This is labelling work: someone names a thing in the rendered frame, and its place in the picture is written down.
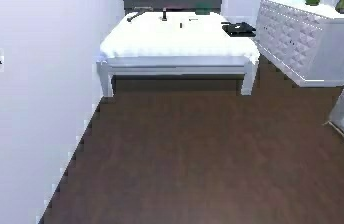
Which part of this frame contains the white bed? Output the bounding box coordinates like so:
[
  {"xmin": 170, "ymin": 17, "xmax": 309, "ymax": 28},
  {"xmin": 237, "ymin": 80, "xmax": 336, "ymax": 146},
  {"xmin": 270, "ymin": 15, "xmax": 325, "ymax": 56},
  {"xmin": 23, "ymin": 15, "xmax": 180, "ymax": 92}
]
[{"xmin": 96, "ymin": 0, "xmax": 261, "ymax": 98}]

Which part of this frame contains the dark grey bat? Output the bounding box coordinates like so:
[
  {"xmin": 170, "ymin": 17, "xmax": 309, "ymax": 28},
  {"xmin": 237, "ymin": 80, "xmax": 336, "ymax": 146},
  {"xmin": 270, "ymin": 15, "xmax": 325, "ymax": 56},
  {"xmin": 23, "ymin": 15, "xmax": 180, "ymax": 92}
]
[{"xmin": 126, "ymin": 10, "xmax": 147, "ymax": 23}]

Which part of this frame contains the dark green pillow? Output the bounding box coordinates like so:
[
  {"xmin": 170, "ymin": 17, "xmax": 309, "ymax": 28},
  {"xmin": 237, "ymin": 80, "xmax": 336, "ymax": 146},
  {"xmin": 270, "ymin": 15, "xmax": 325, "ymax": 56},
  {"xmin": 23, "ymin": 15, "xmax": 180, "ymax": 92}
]
[{"xmin": 194, "ymin": 3, "xmax": 212, "ymax": 16}]

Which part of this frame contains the black low side table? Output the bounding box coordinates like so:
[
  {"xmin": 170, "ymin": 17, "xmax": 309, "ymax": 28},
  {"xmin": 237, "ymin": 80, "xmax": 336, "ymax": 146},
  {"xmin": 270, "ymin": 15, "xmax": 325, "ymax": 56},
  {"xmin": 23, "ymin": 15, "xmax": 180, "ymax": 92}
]
[{"xmin": 221, "ymin": 21, "xmax": 258, "ymax": 38}]

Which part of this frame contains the white chest of drawers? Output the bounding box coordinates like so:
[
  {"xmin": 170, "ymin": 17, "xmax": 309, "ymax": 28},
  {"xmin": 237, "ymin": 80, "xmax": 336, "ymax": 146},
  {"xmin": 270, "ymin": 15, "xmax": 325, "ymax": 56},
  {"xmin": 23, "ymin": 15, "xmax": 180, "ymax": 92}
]
[{"xmin": 255, "ymin": 0, "xmax": 344, "ymax": 88}]

